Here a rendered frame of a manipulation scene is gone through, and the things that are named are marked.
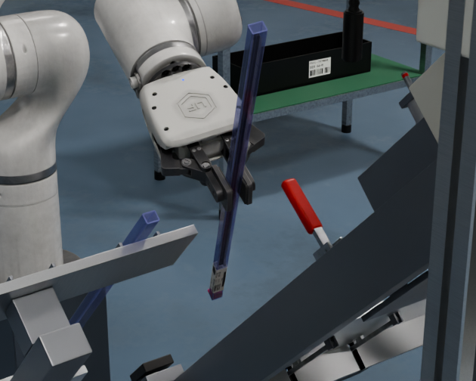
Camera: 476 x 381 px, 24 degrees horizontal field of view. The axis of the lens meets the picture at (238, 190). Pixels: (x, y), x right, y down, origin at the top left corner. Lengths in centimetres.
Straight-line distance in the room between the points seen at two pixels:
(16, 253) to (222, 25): 60
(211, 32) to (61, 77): 42
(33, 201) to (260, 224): 199
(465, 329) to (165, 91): 49
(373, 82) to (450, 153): 314
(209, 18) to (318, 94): 251
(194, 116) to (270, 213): 254
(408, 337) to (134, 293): 167
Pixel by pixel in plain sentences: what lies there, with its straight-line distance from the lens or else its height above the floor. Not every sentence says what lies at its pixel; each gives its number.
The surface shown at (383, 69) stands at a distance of 406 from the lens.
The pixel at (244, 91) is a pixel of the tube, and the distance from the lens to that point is 98.
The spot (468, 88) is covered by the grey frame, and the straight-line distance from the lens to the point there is 76.
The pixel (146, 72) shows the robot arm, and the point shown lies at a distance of 120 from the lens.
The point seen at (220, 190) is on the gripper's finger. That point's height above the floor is 108.
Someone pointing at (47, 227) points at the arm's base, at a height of 80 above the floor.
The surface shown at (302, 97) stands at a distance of 373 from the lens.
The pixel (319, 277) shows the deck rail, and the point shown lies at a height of 105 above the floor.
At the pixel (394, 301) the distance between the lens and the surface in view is 104.
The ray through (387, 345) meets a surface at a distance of 160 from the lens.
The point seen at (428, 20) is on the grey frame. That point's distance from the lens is 78.
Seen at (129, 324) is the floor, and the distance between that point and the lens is 304.
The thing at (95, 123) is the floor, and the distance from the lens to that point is 455.
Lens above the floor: 152
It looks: 23 degrees down
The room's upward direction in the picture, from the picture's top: straight up
